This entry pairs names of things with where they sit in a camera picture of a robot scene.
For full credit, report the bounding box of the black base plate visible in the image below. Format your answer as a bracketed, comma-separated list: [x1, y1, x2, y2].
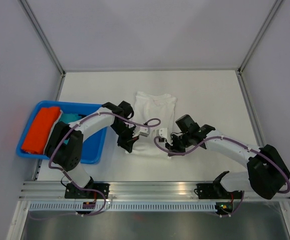
[194, 183, 242, 200]
[64, 182, 110, 200]

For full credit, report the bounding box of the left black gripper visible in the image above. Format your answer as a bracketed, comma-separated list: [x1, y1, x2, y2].
[110, 121, 139, 153]

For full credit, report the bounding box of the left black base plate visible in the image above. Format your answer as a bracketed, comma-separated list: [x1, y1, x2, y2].
[64, 182, 110, 200]

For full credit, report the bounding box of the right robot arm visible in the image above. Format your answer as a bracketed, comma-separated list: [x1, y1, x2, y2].
[165, 114, 290, 200]

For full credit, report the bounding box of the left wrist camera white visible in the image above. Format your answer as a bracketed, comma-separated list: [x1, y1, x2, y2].
[134, 126, 150, 137]

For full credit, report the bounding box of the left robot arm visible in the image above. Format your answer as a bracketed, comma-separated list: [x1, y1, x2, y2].
[44, 101, 139, 198]

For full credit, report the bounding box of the aluminium frame post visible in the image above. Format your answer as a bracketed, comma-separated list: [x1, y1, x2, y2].
[18, 0, 66, 76]
[237, 0, 284, 75]

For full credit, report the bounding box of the white t-shirt with robot print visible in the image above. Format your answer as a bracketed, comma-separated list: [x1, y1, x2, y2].
[126, 91, 177, 160]

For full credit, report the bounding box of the teal rolled t-shirt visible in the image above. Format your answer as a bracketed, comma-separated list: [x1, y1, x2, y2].
[59, 113, 82, 124]

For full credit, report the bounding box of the right aluminium frame post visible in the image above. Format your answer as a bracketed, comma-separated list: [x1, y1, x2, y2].
[237, 0, 284, 75]

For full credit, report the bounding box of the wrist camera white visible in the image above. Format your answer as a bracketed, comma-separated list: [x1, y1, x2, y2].
[156, 128, 170, 143]
[134, 126, 150, 137]

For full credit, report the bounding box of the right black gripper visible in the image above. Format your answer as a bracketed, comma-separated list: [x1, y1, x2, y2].
[165, 132, 191, 156]

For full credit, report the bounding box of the aluminium mounting rail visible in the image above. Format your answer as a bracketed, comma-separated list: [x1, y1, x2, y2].
[19, 181, 199, 202]

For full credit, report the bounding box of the left aluminium frame post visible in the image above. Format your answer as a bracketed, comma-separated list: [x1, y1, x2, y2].
[18, 0, 66, 76]

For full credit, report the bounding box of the orange rolled t-shirt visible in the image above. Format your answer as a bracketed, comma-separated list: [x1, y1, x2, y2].
[21, 106, 61, 155]

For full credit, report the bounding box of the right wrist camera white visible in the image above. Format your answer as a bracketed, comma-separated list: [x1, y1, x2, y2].
[156, 128, 170, 143]

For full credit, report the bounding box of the white slotted cable duct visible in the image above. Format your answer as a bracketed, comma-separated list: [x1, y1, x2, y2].
[29, 201, 216, 212]

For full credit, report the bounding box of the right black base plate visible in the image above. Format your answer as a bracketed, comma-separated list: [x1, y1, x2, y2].
[194, 183, 242, 200]

